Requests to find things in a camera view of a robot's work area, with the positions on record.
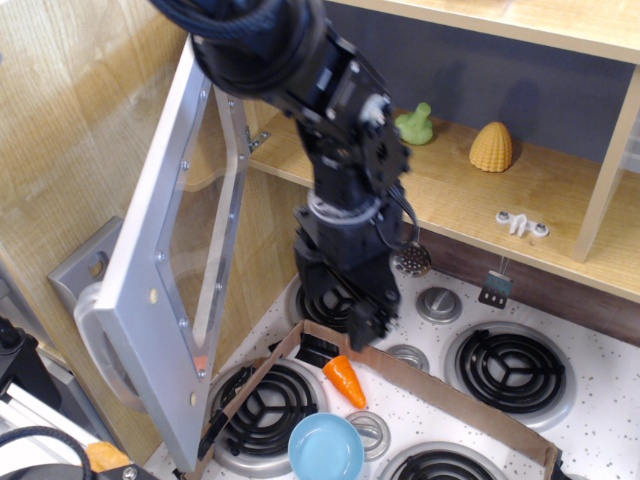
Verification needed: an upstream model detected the light blue bowl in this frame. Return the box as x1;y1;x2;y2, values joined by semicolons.
288;413;365;480

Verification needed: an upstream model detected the brown cardboard barrier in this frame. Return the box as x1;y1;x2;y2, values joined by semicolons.
197;321;561;479

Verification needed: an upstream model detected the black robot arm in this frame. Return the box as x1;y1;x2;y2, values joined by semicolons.
157;1;415;351

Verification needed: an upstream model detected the yellow toy corn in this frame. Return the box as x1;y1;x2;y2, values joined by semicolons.
469;122;513;173

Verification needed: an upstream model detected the front left stove burner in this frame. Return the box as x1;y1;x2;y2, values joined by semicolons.
213;359;328;479

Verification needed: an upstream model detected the middle silver stove knob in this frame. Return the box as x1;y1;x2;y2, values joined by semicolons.
386;344;430;373

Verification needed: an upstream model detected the black braided cable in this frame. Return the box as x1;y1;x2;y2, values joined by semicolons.
0;426;94;480

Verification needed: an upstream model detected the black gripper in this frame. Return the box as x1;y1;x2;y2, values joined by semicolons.
295;209;400;351

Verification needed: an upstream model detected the front right stove burner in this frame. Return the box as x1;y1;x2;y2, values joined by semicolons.
377;441;506;480

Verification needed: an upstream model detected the toy strainer ladle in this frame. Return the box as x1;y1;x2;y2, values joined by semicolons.
390;227;432;278

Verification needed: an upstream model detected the back left stove burner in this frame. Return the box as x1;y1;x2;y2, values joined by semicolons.
286;276;354;334

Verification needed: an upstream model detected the stove burner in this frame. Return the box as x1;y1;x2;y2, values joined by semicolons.
377;441;506;480
443;321;577;432
213;359;328;479
286;276;354;334

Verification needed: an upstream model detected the orange toy carrot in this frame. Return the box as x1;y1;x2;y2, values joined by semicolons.
322;355;367;410

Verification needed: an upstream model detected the toy slotted spatula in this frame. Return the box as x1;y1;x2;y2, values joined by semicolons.
478;271;513;309

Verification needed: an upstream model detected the grey stove knob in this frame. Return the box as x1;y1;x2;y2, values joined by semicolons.
416;287;462;325

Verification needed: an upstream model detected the grey toy microwave door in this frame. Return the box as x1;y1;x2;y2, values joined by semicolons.
74;46;250;472

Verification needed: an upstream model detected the front silver stove knob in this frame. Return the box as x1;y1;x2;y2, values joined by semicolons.
346;411;391;462

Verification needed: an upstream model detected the orange object bottom left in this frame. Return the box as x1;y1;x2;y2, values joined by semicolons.
85;441;131;473

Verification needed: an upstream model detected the silver stove knob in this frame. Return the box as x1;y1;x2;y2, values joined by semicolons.
346;411;391;462
386;344;430;373

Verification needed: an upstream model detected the white door latch clip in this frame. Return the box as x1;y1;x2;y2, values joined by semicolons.
495;211;550;238

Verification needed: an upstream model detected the back right stove burner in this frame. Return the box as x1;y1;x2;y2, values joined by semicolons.
443;321;577;432

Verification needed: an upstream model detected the grey wall holder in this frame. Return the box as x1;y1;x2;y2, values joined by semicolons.
47;216;123;314

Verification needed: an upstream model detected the green toy broccoli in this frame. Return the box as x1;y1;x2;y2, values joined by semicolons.
395;102;433;146

